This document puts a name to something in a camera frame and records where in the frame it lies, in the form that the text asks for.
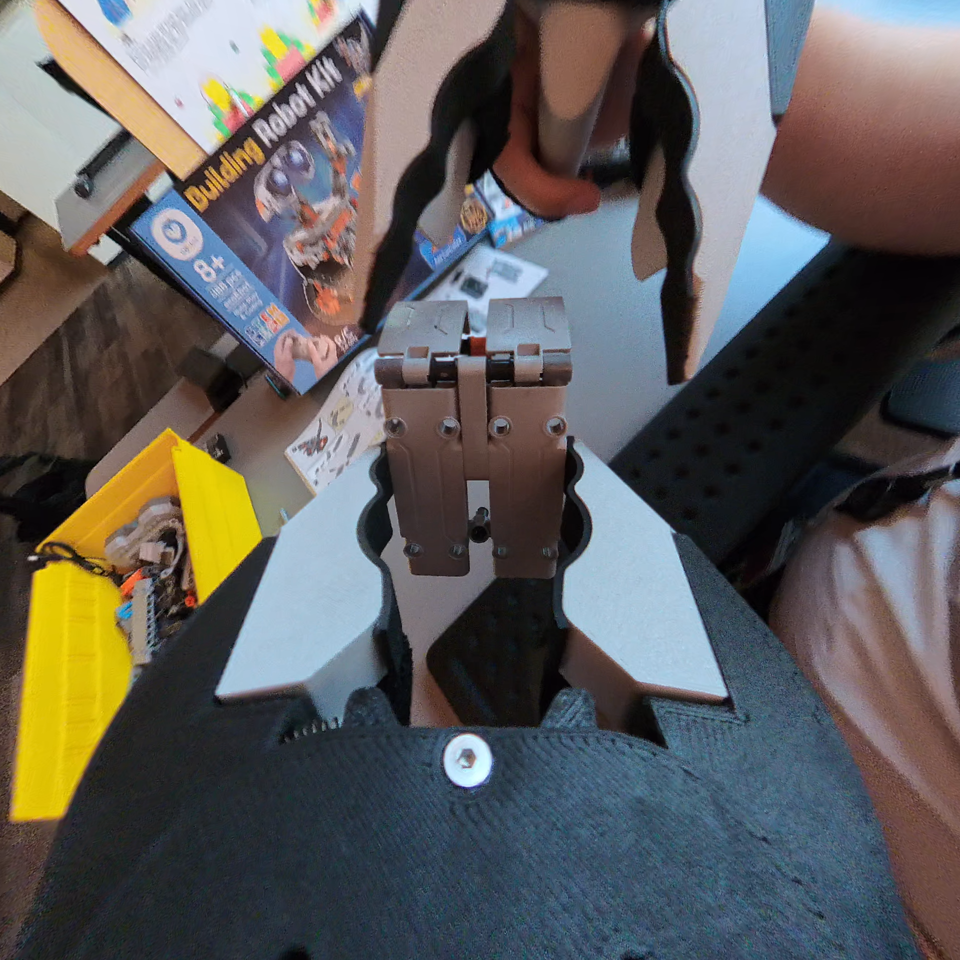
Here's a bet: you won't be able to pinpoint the printed cardboard sheet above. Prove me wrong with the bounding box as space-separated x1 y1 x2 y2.
411 168 550 273

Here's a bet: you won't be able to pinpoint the small black cubes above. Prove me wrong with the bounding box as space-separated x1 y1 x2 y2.
178 345 265 412

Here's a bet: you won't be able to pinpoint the white instruction booklet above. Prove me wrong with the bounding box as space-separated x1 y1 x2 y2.
285 243 550 498

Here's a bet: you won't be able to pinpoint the black perforated panel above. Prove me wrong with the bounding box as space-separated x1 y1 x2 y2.
611 240 960 565

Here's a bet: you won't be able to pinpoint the white stand base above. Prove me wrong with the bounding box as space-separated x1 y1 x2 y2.
0 45 175 256

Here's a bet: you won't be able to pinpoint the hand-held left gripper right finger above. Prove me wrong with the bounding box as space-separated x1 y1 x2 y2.
553 438 732 727

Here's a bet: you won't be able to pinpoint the blue robot kit box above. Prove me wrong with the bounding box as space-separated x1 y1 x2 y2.
131 11 550 396

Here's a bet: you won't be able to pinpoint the orange grey building piece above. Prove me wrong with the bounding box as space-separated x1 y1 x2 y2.
491 0 625 220

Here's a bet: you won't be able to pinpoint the pile of building pieces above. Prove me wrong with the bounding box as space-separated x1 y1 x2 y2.
103 497 201 666

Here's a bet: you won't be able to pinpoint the grey building block assembly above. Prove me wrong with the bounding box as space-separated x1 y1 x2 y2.
373 296 576 580

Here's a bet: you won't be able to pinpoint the printed instruction sheet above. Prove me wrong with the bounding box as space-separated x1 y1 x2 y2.
56 0 369 155

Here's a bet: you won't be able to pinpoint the black cable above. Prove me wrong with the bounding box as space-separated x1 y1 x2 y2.
28 541 115 577

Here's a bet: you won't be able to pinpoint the yellow bin with cable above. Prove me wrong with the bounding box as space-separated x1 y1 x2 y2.
9 427 264 824

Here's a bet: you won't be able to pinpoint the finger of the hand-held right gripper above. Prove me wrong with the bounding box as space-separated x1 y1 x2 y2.
354 0 526 336
630 0 779 386

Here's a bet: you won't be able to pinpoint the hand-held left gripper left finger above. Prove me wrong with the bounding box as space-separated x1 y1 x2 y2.
216 446 414 727

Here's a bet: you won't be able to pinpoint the person's right forearm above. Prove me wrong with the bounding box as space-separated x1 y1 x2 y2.
757 7 960 261

